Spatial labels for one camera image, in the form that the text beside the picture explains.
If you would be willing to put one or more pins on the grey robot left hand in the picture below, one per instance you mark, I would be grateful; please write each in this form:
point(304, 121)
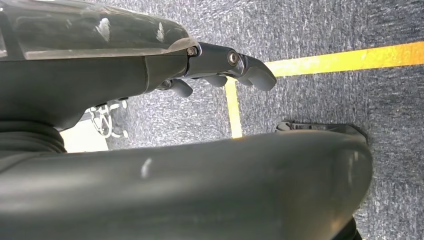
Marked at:
point(82, 76)

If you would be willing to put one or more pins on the black floor object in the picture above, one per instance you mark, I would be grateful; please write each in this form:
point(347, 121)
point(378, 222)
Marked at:
point(318, 127)

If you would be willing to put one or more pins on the yellow floor tape line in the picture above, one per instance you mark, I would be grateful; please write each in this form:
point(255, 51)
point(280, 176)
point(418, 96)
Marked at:
point(331, 61)

